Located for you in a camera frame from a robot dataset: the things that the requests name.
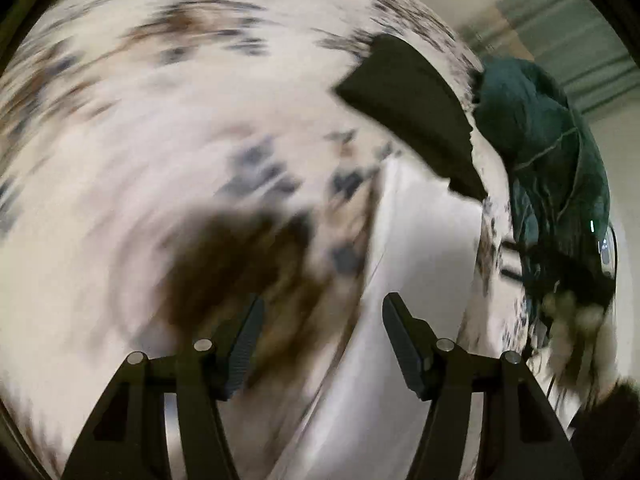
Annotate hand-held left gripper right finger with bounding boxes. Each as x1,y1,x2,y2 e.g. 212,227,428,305
382,292,584,480

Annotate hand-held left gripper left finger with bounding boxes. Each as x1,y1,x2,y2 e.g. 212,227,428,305
60,294,266,480

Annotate white garment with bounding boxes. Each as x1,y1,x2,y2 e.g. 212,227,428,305
270,157,516,480

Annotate dark green cloth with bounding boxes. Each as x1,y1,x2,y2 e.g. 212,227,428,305
472,57,617,313

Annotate white printed blanket brown patches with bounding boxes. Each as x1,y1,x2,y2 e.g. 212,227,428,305
0,0,531,480

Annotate green striped curtain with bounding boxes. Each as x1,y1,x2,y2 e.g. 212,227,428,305
492,0,640,113

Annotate black folded cloth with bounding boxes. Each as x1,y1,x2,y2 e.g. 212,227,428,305
334,33,489,201

